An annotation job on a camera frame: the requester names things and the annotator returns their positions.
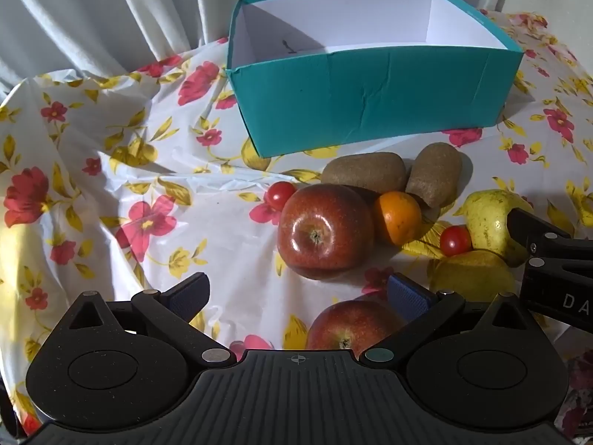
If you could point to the white curtain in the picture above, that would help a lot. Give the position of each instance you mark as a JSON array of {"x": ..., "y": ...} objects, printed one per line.
[{"x": 139, "y": 9}]

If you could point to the floral plastic tablecloth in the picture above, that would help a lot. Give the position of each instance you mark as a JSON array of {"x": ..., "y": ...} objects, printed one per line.
[{"x": 139, "y": 171}]

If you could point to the small orange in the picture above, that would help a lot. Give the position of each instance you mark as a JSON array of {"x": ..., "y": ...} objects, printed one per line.
[{"x": 398, "y": 218}]

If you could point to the red apple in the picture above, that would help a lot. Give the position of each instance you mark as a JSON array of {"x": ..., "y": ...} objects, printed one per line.
[
  {"x": 343, "y": 324},
  {"x": 324, "y": 231}
]

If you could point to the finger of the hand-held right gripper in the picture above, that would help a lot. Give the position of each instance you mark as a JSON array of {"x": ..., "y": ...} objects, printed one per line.
[{"x": 551, "y": 245}]

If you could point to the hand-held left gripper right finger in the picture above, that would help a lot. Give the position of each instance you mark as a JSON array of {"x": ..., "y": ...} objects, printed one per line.
[{"x": 410, "y": 297}]

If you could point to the teal cardboard box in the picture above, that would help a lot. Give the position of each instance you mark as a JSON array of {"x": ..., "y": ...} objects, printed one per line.
[{"x": 370, "y": 92}]

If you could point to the brown kiwi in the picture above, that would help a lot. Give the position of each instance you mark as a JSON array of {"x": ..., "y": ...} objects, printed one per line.
[
  {"x": 435, "y": 174},
  {"x": 363, "y": 171}
]

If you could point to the dark floral cloth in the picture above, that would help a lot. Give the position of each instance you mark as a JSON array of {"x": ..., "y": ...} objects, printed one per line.
[{"x": 579, "y": 380}]

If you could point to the red cherry tomato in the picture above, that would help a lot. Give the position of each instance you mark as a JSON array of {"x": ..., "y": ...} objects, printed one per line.
[
  {"x": 455, "y": 240},
  {"x": 279, "y": 194}
]

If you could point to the yellow green pear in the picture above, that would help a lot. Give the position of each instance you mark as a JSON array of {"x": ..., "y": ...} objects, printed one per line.
[
  {"x": 486, "y": 222},
  {"x": 472, "y": 273}
]

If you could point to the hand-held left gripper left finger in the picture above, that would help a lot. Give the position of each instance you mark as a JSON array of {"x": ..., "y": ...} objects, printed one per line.
[{"x": 187, "y": 296}]

